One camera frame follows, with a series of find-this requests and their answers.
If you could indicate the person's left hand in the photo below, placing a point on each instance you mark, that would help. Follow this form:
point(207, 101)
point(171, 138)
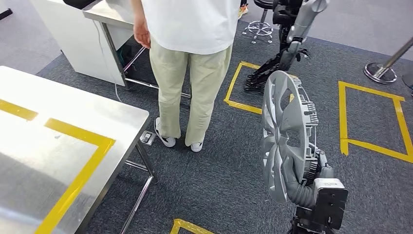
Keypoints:
point(142, 32)

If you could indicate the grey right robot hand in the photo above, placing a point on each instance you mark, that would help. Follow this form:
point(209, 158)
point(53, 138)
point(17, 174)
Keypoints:
point(292, 171)

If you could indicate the silver wheel hubcap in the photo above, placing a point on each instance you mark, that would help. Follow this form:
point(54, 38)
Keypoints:
point(276, 134)

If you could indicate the person's left forearm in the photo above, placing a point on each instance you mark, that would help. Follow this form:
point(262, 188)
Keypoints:
point(136, 8)

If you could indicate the steel workbench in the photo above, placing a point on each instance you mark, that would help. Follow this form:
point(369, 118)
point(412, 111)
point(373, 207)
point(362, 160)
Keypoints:
point(80, 106)

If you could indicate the person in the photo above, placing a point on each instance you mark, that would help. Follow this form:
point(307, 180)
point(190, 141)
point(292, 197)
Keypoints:
point(190, 25)

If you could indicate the steel table white panel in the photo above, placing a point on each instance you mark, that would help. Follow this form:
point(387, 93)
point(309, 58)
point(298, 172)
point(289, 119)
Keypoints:
point(80, 38)

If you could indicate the yellow floor tape square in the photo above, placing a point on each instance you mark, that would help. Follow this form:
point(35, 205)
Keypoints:
point(184, 224)
point(343, 113)
point(243, 107)

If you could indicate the orange shoe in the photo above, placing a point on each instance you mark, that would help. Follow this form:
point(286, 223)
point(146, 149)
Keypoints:
point(242, 11)

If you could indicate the black stool chrome base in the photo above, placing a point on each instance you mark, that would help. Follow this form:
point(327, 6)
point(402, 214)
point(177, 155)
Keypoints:
point(259, 27)

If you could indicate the standing humanoid robot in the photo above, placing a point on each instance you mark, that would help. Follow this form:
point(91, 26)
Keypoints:
point(303, 22)

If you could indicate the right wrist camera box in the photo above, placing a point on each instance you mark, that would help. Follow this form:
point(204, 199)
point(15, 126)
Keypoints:
point(329, 206)

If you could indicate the small grey switch box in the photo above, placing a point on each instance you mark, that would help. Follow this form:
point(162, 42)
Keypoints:
point(147, 138)

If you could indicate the chrome barrier post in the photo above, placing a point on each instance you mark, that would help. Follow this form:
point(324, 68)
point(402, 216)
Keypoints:
point(380, 72)

